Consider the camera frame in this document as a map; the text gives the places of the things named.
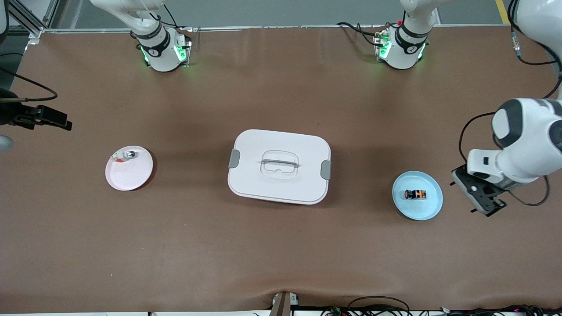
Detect white lidded storage box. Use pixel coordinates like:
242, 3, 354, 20
227, 129, 332, 205

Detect light blue round plate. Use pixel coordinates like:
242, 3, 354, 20
392, 171, 443, 221

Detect pink round plate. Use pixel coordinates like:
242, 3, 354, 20
105, 145, 154, 191

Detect brown table mat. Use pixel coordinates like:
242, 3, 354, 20
0, 25, 562, 313

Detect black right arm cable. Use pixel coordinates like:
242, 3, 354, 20
0, 66, 59, 103

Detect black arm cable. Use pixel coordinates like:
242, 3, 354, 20
458, 0, 562, 207
0, 66, 59, 103

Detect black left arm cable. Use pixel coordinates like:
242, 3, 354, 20
458, 0, 562, 207

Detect aluminium frame profile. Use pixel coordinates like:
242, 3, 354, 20
0, 0, 60, 44

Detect tangled black cable bundle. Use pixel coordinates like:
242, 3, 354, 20
439, 304, 562, 316

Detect black cable loop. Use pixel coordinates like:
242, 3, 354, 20
347, 296, 411, 316

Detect black arm base cables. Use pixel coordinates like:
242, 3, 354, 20
336, 21, 382, 47

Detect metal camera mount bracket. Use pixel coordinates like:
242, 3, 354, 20
269, 291, 300, 316

